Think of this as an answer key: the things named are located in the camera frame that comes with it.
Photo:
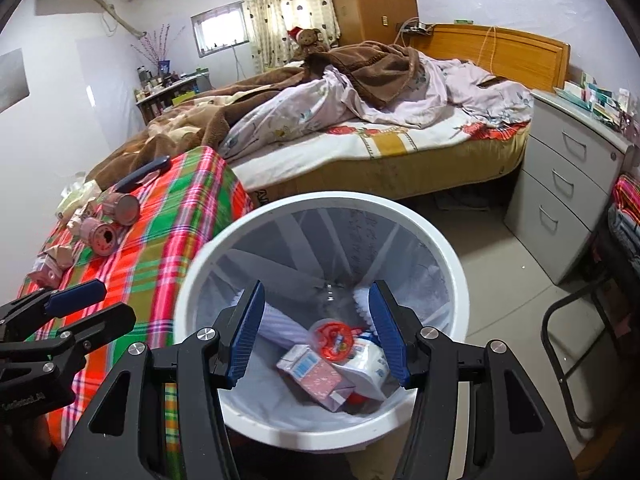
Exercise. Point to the printed snack wrapper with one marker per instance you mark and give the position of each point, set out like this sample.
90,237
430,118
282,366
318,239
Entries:
85,209

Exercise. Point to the small window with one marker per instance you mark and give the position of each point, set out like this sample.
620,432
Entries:
219,29

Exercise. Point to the white floral duvet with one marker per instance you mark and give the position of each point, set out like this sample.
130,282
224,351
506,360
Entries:
331,99

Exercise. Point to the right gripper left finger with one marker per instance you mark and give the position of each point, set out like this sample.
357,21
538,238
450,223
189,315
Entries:
121,435

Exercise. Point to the brown fleece blanket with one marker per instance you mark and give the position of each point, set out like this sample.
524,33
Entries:
378,72

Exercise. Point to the beige paper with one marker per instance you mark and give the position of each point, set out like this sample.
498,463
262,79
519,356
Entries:
62,255

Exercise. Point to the red drink can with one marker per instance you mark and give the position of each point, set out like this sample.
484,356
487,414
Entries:
101,236

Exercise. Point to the wooden headboard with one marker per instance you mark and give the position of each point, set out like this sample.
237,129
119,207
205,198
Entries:
538,62

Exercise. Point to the green tissue pack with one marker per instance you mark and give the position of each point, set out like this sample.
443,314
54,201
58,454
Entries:
76,196

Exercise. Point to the cluttered shelf unit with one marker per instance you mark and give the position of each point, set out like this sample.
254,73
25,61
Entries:
152,103

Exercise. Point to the mattress with floral sheet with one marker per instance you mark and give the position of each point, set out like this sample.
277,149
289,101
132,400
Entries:
392,162

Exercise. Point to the purple milk carton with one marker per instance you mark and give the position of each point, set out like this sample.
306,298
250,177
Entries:
45,272

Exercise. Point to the black metal chair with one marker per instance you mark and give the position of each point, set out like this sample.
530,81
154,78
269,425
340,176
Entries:
591,334

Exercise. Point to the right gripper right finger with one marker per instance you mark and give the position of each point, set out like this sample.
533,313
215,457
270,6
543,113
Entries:
511,434

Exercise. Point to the red white packet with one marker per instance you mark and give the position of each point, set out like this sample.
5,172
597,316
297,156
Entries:
316,376

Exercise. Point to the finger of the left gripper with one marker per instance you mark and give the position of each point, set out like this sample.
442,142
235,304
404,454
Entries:
39,307
65,354

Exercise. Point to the white mesh trash bin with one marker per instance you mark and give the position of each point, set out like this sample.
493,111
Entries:
316,255

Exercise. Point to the grey drawer cabinet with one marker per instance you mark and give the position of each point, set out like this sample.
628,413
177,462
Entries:
571,163

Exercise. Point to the dark blue glasses case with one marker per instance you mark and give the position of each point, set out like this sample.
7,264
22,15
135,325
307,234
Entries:
143,174

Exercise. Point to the crushed clear plastic bottle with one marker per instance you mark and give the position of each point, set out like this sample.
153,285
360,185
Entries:
333,340

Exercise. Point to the brown teddy bear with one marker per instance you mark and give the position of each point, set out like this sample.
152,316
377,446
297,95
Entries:
307,41

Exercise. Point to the cartoon face can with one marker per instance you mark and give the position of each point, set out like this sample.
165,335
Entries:
122,208

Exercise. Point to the silver wall poster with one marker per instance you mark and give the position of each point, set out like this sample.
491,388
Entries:
13,81

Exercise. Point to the dried branch vase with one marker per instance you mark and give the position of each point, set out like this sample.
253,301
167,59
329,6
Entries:
153,46

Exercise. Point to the patterned curtain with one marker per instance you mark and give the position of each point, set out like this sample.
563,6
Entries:
270,21

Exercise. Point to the plaid red green cloth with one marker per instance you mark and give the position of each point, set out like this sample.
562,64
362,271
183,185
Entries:
181,210

